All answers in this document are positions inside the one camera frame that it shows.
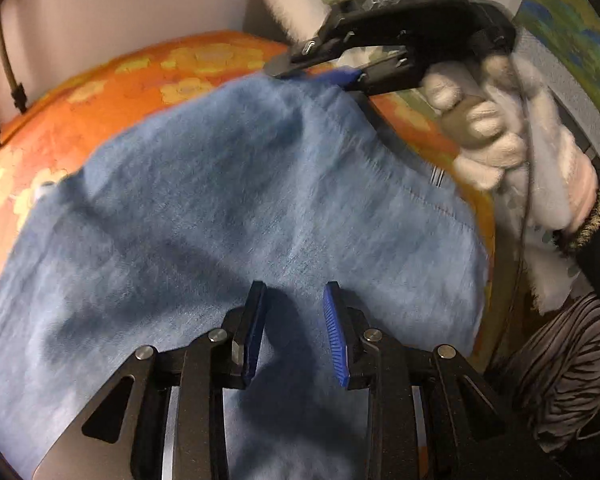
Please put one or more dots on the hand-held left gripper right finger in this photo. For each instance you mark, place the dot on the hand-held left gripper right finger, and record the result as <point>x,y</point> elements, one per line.
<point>336,340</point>

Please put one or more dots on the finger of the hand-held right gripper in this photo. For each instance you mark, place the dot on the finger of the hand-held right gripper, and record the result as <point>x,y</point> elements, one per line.
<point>305,52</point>
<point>390,72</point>

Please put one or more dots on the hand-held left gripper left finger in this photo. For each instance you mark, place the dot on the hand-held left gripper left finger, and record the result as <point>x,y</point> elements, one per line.
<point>252,355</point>

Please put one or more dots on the blue denim pants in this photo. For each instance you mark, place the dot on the blue denim pants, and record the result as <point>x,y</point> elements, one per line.
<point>230,200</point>

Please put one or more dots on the person's right hand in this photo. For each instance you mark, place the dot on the person's right hand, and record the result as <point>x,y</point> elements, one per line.
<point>500,135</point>

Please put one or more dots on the colourful painting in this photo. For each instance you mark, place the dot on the colourful painting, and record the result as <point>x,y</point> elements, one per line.
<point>565,20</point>

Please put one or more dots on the orange floral table cover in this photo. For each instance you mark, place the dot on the orange floral table cover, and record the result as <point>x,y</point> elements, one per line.
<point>130,75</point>

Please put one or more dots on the grey striped garment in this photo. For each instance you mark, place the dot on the grey striped garment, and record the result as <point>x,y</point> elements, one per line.
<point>555,360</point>

